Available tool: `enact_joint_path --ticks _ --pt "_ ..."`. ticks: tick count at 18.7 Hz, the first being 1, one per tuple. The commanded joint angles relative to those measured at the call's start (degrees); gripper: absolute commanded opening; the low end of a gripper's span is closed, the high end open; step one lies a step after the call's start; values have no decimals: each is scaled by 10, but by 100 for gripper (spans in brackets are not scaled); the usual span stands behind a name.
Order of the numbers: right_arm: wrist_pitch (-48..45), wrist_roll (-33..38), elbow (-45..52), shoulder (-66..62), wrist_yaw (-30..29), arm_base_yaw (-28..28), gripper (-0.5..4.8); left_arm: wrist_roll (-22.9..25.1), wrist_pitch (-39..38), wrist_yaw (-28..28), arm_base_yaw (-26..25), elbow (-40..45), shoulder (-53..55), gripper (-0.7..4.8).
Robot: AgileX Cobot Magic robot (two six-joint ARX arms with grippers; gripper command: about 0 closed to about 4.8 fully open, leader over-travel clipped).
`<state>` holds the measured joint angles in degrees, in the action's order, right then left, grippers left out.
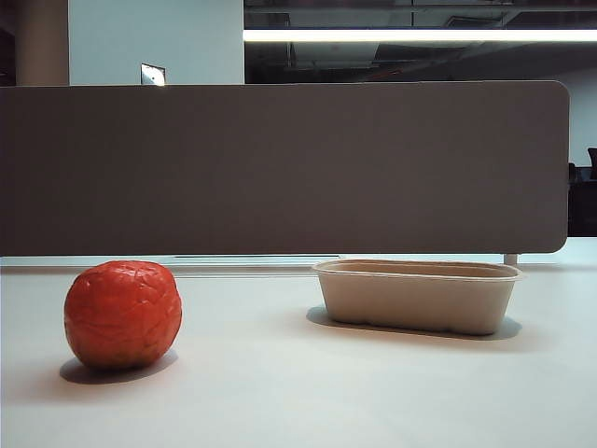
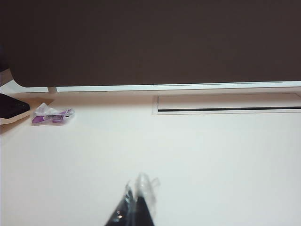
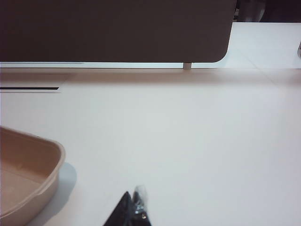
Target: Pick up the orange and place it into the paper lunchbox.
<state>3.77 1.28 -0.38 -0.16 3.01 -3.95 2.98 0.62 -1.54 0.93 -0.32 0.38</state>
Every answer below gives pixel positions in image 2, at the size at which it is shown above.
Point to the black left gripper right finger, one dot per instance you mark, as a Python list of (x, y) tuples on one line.
[(144, 207)]

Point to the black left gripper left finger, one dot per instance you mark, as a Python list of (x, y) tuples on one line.
[(127, 209)]

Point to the purple plastic wrapper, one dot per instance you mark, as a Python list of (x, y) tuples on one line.
[(50, 116)]

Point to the flat black device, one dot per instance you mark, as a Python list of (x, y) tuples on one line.
[(11, 106)]

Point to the grey desk divider panel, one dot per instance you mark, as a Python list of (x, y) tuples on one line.
[(141, 42)]

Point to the white partition foot bracket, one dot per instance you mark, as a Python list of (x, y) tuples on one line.
[(52, 89)]

